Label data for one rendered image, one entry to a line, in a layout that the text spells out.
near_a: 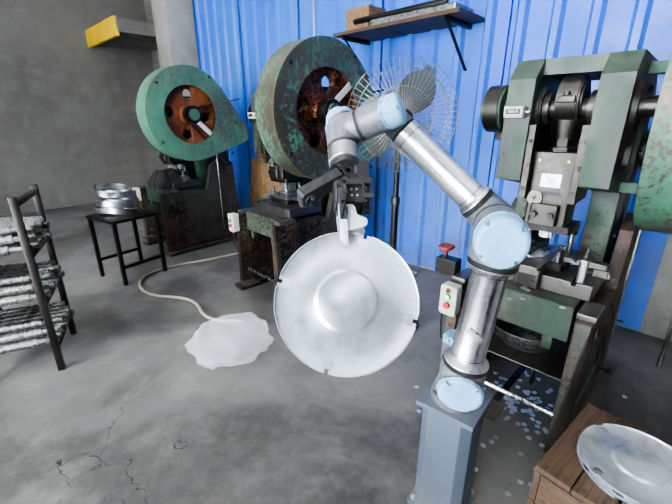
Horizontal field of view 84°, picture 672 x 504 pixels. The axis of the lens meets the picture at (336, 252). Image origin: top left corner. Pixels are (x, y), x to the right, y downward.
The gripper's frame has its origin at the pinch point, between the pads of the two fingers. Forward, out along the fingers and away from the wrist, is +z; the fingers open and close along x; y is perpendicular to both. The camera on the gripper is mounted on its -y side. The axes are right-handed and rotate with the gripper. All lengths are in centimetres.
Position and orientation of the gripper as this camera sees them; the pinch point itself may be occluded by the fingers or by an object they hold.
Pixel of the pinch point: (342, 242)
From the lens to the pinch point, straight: 78.1
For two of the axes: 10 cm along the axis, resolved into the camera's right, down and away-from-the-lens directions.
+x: -0.6, 4.3, 9.0
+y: 10.0, -0.4, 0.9
